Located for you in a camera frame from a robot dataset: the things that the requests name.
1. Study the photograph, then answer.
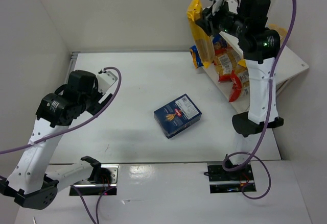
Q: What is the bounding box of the yellow spaghetti bag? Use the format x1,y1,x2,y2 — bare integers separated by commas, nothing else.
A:
268,23,288,43
186,0,215,62

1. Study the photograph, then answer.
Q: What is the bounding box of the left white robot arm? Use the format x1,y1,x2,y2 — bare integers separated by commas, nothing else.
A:
1,68,121,210

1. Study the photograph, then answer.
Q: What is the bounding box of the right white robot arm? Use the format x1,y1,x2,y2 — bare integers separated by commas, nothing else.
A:
196,0,284,172

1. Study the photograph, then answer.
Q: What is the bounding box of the blue pasta bag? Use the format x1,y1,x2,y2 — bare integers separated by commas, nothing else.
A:
190,35,229,68

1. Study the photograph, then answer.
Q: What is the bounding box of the red pasta bag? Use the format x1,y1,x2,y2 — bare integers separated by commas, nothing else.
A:
229,66,250,103
214,47,244,82

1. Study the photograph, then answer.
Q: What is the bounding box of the yellow spaghetti bag on shelf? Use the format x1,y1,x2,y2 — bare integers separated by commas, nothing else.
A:
268,23,288,43

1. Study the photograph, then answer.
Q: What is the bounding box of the blue Barilla pasta box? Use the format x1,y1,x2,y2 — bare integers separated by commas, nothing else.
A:
154,94,202,139

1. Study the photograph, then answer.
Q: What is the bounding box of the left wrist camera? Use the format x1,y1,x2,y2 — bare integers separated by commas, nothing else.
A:
96,71,118,94

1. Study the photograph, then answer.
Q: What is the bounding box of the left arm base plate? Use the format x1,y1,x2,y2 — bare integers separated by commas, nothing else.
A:
74,164,119,196

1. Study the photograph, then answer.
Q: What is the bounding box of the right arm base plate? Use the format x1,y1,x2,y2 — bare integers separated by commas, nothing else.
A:
203,162,256,194

